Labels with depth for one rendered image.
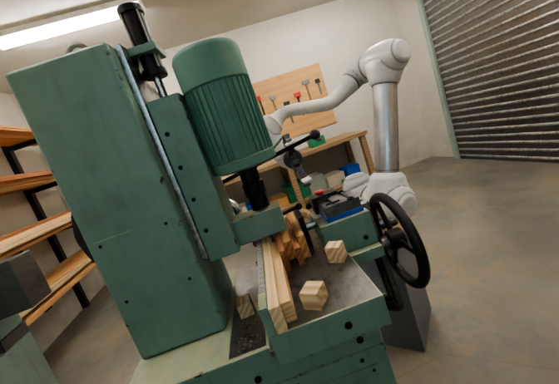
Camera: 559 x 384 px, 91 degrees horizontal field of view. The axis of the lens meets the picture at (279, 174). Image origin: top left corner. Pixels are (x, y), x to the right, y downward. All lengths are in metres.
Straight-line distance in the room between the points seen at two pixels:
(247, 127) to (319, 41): 3.85
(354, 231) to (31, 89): 0.79
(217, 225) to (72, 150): 0.36
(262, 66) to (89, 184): 3.62
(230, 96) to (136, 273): 0.47
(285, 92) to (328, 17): 1.25
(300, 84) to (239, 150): 3.57
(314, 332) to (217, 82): 0.55
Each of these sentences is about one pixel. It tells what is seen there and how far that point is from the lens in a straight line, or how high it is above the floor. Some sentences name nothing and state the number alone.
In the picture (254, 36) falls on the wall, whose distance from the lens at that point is 4.29.
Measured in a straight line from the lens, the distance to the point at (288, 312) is 0.54.
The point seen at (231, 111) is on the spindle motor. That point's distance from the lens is 0.67.
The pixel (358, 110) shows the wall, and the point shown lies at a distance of 4.47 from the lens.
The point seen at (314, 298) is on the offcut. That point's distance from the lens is 0.54.
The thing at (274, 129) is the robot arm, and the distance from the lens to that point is 1.17.
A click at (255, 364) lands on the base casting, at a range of 0.71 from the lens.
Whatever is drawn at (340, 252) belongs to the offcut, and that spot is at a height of 0.93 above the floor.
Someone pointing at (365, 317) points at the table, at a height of 0.87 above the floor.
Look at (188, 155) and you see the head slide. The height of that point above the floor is 1.24.
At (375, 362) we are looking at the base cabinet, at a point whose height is 0.67.
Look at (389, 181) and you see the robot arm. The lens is 1.22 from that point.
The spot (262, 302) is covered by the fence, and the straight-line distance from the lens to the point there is 0.52.
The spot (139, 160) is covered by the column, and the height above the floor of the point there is 1.26.
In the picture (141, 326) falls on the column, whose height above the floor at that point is 0.89.
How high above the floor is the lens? 1.23
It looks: 9 degrees down
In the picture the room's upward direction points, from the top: 19 degrees counter-clockwise
